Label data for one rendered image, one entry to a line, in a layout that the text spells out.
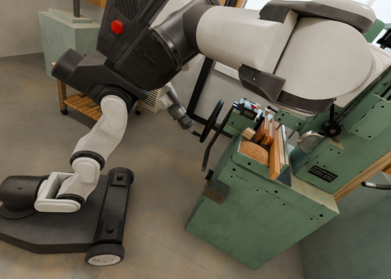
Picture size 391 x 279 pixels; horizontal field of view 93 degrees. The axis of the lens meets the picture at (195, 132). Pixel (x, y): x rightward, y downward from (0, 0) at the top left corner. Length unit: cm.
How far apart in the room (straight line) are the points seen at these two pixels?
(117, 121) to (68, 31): 187
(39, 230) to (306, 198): 137
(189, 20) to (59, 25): 227
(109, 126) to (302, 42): 69
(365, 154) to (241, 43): 92
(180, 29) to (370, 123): 77
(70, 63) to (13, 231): 94
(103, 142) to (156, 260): 88
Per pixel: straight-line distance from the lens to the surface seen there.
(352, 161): 112
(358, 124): 93
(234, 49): 30
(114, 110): 74
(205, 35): 36
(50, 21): 270
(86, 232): 132
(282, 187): 105
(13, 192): 131
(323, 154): 96
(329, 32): 27
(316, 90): 28
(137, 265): 143
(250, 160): 87
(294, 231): 128
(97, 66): 70
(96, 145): 92
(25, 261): 150
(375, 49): 48
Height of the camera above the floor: 137
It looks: 35 degrees down
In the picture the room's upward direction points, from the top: 23 degrees clockwise
